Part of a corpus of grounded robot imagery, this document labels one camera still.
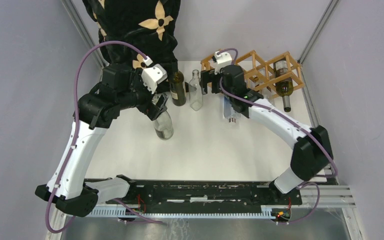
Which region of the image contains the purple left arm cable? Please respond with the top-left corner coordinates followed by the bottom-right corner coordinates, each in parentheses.
top-left (44, 40), bottom-right (165, 235)

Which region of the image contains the clear bottle with black label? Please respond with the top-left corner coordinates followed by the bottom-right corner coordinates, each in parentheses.
top-left (152, 111), bottom-right (174, 140)

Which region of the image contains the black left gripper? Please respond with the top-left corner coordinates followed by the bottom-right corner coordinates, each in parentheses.
top-left (117, 68), bottom-right (169, 120)

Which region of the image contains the wooden lattice wine rack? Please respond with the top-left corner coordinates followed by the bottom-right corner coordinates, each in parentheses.
top-left (200, 48), bottom-right (305, 98)

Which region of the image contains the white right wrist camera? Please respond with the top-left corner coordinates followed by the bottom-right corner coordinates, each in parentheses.
top-left (212, 51), bottom-right (233, 75)

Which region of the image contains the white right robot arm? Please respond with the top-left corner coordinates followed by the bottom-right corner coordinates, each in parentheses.
top-left (200, 65), bottom-right (333, 204)

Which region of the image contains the blue square glass bottle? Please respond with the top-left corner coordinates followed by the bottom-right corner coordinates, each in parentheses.
top-left (223, 96), bottom-right (242, 125)

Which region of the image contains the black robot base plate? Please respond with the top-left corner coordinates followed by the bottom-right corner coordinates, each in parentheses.
top-left (84, 177), bottom-right (303, 216)

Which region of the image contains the black floral plush blanket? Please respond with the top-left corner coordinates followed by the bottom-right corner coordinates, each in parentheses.
top-left (83, 0), bottom-right (181, 94)

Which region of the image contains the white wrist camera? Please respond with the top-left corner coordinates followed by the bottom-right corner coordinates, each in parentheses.
top-left (141, 64), bottom-right (168, 94)
top-left (212, 51), bottom-right (233, 75)

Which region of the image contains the clear glass bottle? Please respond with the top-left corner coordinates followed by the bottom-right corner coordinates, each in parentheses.
top-left (250, 76), bottom-right (274, 102)
top-left (188, 69), bottom-right (203, 111)

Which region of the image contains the clear bottle with dark label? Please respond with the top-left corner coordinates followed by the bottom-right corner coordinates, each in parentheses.
top-left (151, 93), bottom-right (164, 105)

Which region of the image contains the green wine bottle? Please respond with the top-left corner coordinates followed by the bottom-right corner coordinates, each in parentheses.
top-left (168, 59), bottom-right (186, 107)
top-left (273, 58), bottom-right (294, 113)

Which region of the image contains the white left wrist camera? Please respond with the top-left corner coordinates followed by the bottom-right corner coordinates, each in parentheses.
top-left (141, 64), bottom-right (168, 94)

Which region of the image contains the white slotted cable duct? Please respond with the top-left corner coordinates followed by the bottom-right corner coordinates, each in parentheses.
top-left (87, 204), bottom-right (276, 220)

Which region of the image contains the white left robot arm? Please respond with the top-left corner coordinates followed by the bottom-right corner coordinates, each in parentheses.
top-left (35, 64), bottom-right (168, 217)

